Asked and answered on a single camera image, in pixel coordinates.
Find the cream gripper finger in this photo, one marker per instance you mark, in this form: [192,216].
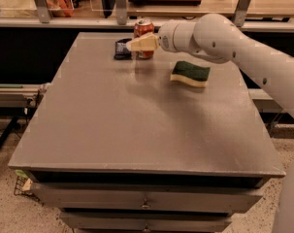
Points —
[147,42]

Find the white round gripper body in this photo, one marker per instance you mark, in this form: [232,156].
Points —
[166,37]

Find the red coke can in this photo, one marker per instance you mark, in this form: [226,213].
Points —
[141,27]

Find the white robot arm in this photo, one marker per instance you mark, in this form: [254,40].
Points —
[217,39]

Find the dark blue rxbar wrapper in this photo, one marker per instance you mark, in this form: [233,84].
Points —
[121,52]

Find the green and yellow sponge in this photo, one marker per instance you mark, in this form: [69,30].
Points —
[190,74]

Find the orange snack bag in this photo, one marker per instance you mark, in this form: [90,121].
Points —
[60,8]

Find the grey cabinet with drawers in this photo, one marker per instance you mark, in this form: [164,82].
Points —
[104,121]

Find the upper grey drawer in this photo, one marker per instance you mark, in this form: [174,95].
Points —
[148,198]

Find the grey drawer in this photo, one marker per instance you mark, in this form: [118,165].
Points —
[148,198]
[146,223]

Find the lower grey drawer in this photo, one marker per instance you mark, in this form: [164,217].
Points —
[146,223]

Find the metal rail frame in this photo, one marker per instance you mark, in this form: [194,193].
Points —
[21,95]

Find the wire basket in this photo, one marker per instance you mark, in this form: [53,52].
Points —
[22,188]

